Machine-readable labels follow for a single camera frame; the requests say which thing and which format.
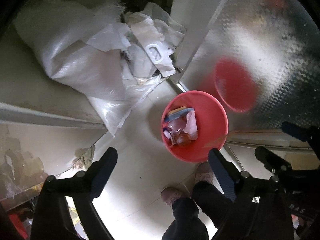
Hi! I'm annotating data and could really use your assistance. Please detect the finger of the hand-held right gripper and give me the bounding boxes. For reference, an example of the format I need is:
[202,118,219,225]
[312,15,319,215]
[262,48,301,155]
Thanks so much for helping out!
[254,146,293,174]
[281,121,320,153]

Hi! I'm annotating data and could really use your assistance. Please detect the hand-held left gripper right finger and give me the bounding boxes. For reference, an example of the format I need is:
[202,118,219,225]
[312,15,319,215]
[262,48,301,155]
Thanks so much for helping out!
[208,148,297,240]

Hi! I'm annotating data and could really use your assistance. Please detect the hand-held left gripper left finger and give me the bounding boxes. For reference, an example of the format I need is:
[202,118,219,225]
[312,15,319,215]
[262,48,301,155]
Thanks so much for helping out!
[30,147,118,240]

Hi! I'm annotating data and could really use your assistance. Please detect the red plastic bin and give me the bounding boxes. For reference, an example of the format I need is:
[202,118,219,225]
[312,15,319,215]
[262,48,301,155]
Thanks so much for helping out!
[161,91,228,163]

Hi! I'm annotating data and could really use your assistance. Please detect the pink packet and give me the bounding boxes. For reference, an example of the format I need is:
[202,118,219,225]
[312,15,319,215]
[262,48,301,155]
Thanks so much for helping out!
[184,110,199,140]

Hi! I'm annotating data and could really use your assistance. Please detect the pink patterned slipper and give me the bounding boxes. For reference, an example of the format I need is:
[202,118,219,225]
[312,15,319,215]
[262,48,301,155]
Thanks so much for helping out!
[194,162,214,184]
[161,187,190,208]

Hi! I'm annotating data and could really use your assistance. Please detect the person's right leg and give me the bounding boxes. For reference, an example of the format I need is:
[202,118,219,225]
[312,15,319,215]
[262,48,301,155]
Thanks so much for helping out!
[192,181,240,230]

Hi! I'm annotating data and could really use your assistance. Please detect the person's leg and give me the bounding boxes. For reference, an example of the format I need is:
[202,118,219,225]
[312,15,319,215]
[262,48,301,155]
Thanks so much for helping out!
[192,181,240,230]
[162,197,209,240]

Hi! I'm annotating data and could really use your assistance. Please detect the person's left leg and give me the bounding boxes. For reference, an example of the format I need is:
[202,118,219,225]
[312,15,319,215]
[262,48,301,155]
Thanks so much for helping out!
[162,197,209,240]

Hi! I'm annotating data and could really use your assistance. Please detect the reflective cabinet door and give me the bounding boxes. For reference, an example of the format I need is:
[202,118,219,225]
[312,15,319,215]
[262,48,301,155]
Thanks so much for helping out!
[0,120,110,210]

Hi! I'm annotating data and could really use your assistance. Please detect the embossed metal cabinet door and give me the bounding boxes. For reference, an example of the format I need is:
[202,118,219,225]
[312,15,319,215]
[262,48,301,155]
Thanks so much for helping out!
[180,0,320,133]

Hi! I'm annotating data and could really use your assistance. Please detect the white woven sack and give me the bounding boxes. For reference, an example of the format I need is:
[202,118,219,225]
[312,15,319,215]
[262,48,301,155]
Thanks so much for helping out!
[14,0,160,138]

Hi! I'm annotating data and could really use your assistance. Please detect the white plastic bags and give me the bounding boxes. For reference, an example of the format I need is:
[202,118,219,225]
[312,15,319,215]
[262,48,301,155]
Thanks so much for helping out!
[85,2,187,100]

